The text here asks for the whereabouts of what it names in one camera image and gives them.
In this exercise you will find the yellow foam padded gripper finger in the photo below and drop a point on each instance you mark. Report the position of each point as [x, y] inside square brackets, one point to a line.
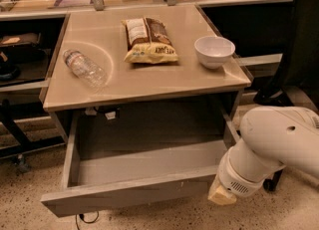
[219, 194]

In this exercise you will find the grey drawer cabinet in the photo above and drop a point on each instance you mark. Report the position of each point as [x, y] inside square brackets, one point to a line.
[102, 36]

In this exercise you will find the white bowl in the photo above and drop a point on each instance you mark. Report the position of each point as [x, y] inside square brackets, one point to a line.
[213, 51]

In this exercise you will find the grey top drawer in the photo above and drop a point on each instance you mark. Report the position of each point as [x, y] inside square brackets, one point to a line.
[142, 157]

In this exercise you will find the black office chair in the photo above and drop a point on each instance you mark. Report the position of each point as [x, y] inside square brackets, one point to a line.
[298, 70]

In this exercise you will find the clear plastic water bottle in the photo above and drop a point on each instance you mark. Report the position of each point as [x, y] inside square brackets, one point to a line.
[85, 69]

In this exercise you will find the brown yellow snack bag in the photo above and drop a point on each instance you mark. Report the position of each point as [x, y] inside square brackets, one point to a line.
[148, 42]

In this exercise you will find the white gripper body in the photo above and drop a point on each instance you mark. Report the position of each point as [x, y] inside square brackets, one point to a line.
[236, 178]

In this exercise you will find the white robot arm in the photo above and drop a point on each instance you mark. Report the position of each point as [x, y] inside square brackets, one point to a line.
[271, 139]

